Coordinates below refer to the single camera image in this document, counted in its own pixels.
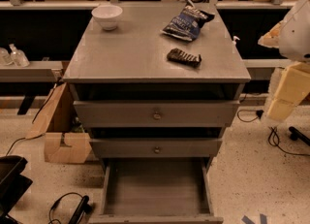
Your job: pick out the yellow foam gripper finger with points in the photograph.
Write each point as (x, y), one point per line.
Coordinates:
(287, 89)
(271, 39)

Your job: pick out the grey bottom drawer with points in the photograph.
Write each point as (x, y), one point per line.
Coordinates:
(156, 191)

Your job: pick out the grey drawer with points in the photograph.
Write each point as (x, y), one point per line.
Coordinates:
(100, 114)
(155, 147)
(156, 191)

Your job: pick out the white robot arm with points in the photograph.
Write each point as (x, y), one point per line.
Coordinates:
(295, 34)

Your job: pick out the grey top drawer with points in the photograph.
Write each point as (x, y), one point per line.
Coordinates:
(100, 114)

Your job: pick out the grey drawer cabinet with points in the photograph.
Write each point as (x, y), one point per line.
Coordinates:
(130, 63)

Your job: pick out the grey middle drawer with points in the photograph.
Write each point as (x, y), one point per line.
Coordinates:
(155, 147)

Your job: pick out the small white pump bottle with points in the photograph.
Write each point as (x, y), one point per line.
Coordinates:
(235, 39)

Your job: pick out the black stand foot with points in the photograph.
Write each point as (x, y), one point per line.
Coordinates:
(297, 135)

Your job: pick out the blue chip bag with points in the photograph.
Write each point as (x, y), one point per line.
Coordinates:
(188, 24)

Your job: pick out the dark striped snack bar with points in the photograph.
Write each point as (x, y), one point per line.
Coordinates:
(179, 56)

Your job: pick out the white ceramic bowl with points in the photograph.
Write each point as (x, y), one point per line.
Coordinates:
(107, 16)

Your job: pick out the cardboard box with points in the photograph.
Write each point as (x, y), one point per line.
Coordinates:
(63, 141)

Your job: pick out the clear sanitizer bottle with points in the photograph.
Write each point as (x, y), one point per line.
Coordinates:
(18, 56)

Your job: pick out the black handheld device with cable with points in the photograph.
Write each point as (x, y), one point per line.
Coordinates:
(82, 208)

